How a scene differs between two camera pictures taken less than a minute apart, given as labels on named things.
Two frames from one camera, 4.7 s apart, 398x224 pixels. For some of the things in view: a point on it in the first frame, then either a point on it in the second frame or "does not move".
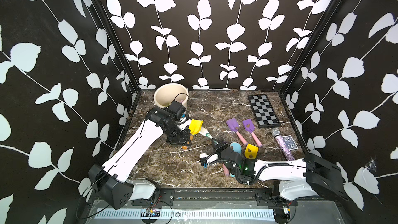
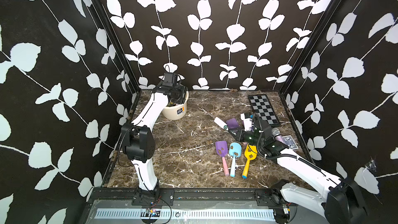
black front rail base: [166, 196] does not move
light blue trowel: [237, 147] does not move
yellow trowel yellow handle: [251, 151] does not move
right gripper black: [222, 146] -> [241, 135]
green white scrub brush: [204, 131] -> [221, 123]
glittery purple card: [290, 142] does not move
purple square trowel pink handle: [233, 125] does not move
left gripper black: [184, 140] -> [183, 89]
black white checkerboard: [265, 113] does not move
